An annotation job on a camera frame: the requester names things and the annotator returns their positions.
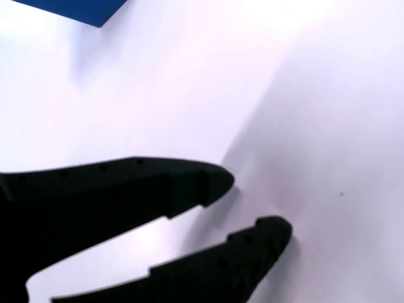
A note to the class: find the blue block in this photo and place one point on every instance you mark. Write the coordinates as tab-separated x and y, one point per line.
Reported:
79	9

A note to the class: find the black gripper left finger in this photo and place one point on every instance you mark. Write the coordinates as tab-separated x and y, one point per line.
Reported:
94	195

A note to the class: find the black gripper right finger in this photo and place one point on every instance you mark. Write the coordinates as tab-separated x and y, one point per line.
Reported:
221	265

